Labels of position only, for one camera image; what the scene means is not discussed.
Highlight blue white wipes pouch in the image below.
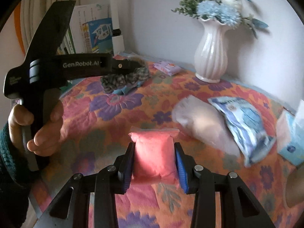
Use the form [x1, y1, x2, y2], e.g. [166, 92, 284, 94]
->
[208, 96, 276, 167]

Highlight pink soft packet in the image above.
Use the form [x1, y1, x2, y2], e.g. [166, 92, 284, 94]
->
[129, 127, 179, 186]

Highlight person's left hand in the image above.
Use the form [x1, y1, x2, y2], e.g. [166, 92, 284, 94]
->
[7, 99, 65, 157]

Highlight teal cloth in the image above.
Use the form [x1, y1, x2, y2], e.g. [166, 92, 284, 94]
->
[112, 81, 144, 95]

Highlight blue tissue box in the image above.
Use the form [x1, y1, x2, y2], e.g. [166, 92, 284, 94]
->
[276, 100, 303, 166]

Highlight translucent white plastic bag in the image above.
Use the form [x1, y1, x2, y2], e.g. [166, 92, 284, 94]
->
[172, 95, 240, 158]

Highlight purple tissue packet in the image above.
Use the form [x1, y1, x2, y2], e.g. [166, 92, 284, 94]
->
[154, 61, 182, 76]

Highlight white ribbed ceramic vase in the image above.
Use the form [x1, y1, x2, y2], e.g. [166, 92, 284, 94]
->
[194, 19, 232, 83]

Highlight blue white artificial flowers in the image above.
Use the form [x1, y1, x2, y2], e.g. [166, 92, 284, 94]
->
[172, 0, 268, 36]

